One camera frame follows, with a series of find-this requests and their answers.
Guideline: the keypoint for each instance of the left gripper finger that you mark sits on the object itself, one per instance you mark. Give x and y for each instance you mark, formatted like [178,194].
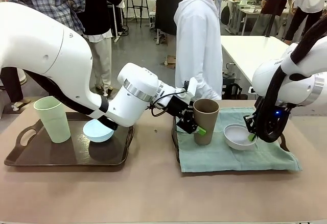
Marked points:
[189,124]
[190,111]

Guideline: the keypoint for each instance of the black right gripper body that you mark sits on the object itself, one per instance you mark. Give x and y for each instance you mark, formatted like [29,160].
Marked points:
[250,120]

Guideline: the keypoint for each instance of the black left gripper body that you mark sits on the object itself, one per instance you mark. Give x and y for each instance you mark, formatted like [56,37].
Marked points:
[178,106]

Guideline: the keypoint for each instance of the white bowl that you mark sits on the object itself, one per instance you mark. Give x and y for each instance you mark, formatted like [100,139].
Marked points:
[237,138]

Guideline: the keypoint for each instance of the brown cup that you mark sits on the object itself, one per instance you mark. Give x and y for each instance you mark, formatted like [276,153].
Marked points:
[208,122]

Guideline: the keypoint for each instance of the light blue bowl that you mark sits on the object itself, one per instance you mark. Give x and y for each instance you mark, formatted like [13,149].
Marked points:
[98,133]

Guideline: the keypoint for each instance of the light green cup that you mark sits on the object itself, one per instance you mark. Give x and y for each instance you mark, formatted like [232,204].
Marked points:
[53,124]

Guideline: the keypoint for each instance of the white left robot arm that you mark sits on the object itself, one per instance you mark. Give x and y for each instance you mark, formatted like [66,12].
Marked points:
[38,43]

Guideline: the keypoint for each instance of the dark tray under cloth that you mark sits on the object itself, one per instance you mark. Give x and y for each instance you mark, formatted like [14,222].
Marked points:
[175,147]

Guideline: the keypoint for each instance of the black stool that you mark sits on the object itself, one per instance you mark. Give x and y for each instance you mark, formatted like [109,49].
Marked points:
[232,91]

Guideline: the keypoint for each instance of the teal cloth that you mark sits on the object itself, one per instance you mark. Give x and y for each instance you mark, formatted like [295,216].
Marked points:
[217,157]

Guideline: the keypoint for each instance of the flat brown floor plate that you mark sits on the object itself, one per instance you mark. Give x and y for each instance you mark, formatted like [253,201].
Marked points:
[169,60]

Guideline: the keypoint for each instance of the metal jug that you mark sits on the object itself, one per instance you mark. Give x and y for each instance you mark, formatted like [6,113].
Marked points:
[230,68]

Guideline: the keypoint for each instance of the person in white hoodie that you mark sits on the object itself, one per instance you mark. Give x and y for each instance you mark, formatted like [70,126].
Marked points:
[199,43]

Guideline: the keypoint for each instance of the white table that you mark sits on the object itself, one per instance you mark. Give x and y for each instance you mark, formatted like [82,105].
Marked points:
[242,50]

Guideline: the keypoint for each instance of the person in black coat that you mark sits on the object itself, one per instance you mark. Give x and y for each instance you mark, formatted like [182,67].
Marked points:
[166,4]

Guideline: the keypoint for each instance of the person in black top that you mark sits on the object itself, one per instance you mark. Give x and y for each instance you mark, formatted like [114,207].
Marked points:
[102,9]

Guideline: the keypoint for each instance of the person in white shirt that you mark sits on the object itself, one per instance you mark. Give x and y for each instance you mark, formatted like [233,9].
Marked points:
[309,2]

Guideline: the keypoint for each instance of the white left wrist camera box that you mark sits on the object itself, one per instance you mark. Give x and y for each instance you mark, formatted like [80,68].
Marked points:
[191,87]

